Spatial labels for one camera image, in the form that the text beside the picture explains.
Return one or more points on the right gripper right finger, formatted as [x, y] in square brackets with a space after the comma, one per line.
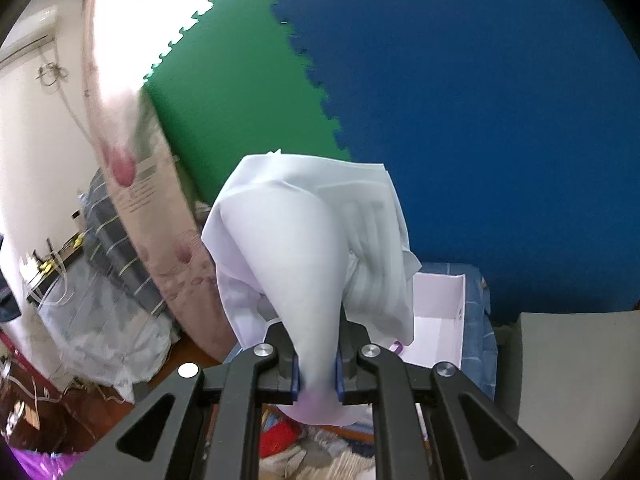
[433, 422]

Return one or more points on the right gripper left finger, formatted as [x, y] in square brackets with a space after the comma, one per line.
[206, 426]

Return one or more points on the white bra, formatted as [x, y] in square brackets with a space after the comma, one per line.
[308, 241]

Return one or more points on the red underwear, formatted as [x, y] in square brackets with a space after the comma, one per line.
[278, 438]

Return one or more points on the purple underwear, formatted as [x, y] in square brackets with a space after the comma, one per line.
[44, 466]

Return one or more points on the white XINCCI shoe box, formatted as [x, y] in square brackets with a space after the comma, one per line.
[439, 302]

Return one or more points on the blue checked cloth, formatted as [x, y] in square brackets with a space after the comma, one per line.
[480, 348]

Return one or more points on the grey plaid bedding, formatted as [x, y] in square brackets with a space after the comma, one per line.
[108, 247]

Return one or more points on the grey cabinet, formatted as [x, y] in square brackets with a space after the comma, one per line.
[571, 381]

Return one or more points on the blue foam mat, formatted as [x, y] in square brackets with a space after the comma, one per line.
[510, 128]

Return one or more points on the green foam mat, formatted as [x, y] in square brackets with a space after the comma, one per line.
[233, 86]

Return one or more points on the pink floral curtain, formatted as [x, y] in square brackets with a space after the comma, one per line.
[169, 269]

